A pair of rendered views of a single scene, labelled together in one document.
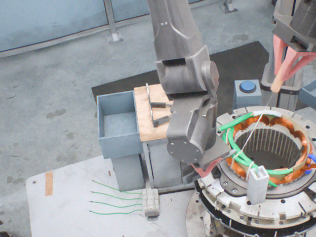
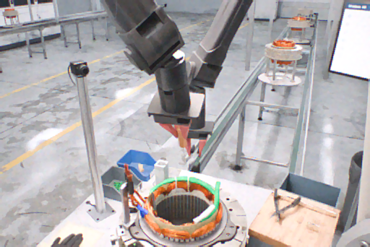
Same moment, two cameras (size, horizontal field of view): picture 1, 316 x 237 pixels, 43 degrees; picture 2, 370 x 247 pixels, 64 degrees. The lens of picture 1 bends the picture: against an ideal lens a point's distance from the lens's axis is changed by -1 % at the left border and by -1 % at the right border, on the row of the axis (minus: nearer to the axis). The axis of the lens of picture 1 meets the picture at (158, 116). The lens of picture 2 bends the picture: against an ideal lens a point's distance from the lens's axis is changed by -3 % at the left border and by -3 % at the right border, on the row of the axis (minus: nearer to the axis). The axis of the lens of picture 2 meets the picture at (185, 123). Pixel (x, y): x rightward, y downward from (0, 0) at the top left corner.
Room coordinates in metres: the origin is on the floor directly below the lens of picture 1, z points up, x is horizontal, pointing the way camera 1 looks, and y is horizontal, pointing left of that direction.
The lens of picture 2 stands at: (0.90, -0.71, 1.64)
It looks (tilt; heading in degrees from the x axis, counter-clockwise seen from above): 26 degrees down; 125
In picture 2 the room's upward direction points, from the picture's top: straight up
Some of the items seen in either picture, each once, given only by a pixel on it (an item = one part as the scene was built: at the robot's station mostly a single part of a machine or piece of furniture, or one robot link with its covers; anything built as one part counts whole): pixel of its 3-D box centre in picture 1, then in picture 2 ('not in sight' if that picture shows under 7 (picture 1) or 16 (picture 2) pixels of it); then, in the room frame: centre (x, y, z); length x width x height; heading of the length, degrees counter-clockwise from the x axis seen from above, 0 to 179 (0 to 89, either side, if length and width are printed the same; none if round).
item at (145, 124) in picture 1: (173, 107); (295, 222); (0.79, -0.04, 1.05); 0.20 x 0.19 x 0.02; 92
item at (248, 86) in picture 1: (248, 85); not in sight; (0.85, -0.27, 1.04); 0.04 x 0.04 x 0.01
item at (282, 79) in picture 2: not in sight; (281, 63); (0.04, 2.00, 0.94); 0.39 x 0.39 x 0.30
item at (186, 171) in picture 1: (190, 169); not in sight; (0.48, -0.05, 1.17); 0.04 x 0.01 x 0.02; 114
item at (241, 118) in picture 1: (247, 119); (212, 201); (0.62, -0.20, 1.15); 0.15 x 0.04 x 0.02; 98
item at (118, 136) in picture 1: (124, 146); (302, 224); (0.78, 0.11, 0.92); 0.17 x 0.11 x 0.28; 2
